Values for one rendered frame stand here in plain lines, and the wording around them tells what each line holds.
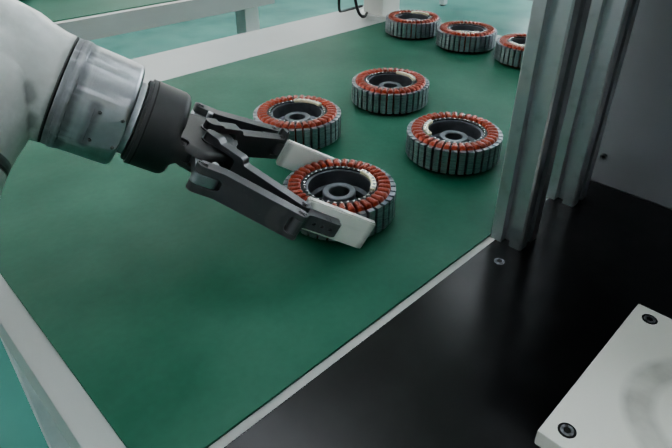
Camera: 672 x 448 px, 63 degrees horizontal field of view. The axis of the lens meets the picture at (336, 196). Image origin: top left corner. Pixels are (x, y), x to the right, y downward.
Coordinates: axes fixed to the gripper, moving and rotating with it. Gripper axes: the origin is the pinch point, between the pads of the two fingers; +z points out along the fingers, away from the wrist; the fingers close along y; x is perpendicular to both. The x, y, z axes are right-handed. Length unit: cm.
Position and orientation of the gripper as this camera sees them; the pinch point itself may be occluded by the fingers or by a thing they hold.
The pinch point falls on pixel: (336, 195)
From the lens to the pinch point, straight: 55.1
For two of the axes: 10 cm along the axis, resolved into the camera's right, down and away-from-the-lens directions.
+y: 2.3, 5.1, -8.3
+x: 4.9, -8.0, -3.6
